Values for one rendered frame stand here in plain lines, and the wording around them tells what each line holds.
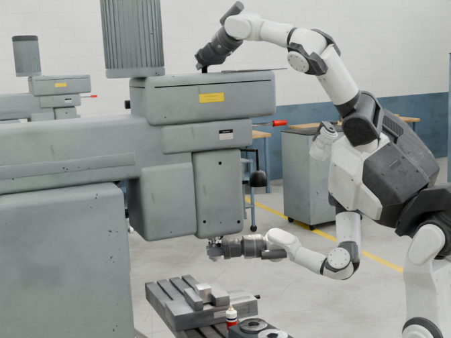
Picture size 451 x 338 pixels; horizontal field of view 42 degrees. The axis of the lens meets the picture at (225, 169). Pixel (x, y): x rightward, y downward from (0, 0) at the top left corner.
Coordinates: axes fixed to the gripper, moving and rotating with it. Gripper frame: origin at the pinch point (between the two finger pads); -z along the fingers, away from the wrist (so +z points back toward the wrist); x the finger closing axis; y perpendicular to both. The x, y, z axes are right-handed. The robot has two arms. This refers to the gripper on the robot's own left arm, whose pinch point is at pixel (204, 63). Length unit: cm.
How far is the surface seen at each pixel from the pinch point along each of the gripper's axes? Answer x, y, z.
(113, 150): -38.5, -20.9, -15.7
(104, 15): -32.7, 19.9, -0.2
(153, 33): -22.0, 8.4, 5.9
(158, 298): 5, -64, -91
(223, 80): -3.2, -11.7, 7.8
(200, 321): -1, -81, -59
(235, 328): -20, -87, -16
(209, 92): -8.1, -13.9, 4.3
